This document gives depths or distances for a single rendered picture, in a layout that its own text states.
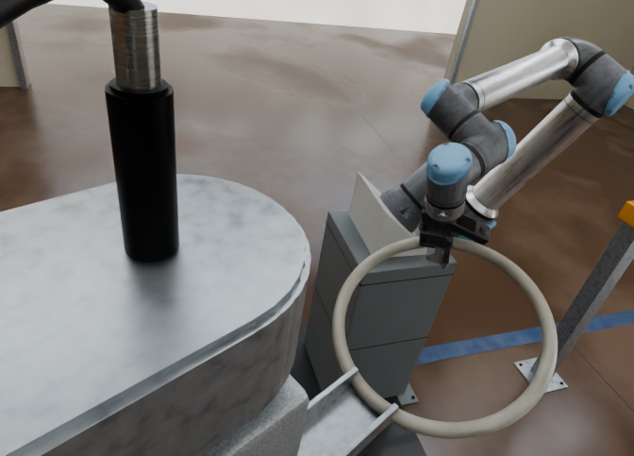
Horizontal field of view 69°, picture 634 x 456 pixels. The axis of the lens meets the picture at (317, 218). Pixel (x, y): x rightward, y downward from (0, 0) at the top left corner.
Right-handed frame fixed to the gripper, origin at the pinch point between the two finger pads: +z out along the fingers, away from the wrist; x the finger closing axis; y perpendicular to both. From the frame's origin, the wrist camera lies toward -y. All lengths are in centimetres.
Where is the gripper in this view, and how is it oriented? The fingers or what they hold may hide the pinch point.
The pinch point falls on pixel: (447, 258)
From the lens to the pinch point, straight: 129.5
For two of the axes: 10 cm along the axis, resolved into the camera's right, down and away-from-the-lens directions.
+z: 1.4, 6.4, 7.6
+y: -9.5, -1.3, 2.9
